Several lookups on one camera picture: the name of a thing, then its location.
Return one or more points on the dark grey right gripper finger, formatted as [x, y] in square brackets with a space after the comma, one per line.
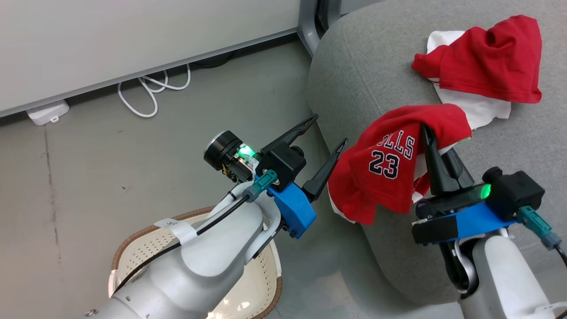
[458, 175]
[434, 168]

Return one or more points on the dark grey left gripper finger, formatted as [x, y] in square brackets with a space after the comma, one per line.
[290, 135]
[323, 175]

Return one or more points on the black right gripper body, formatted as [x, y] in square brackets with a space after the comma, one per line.
[447, 201]

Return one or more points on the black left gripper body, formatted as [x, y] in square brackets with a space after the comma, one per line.
[221, 150]

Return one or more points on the red Bulls 23 jersey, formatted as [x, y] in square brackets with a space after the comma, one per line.
[376, 186]

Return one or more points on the white cloth garment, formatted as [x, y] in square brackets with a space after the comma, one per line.
[480, 110]

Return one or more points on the plain red T-shirt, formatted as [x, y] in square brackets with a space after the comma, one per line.
[487, 62]

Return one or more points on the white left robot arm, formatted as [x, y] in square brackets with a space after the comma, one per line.
[199, 274]

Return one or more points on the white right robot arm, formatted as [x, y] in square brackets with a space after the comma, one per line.
[500, 274]

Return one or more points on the beige perforated laundry basket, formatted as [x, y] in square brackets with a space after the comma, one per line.
[133, 252]

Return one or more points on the white tape label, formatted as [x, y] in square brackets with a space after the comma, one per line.
[181, 230]

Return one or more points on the grey fabric sofa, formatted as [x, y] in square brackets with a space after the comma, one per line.
[363, 71]

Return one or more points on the white power box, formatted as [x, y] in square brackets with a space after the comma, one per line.
[46, 111]

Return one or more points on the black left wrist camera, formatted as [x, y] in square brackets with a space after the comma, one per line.
[281, 166]

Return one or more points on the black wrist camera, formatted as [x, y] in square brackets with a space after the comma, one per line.
[281, 166]
[514, 192]

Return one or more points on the blue right camera mount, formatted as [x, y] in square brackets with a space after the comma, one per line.
[478, 223]

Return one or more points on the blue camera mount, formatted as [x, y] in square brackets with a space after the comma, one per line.
[478, 223]
[292, 208]

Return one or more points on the blue left camera mount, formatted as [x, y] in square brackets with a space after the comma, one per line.
[292, 208]

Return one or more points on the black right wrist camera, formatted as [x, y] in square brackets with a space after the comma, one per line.
[514, 192]

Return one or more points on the grey metal post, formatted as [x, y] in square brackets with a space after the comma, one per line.
[308, 22]

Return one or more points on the white wall panel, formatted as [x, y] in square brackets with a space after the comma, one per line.
[133, 35]

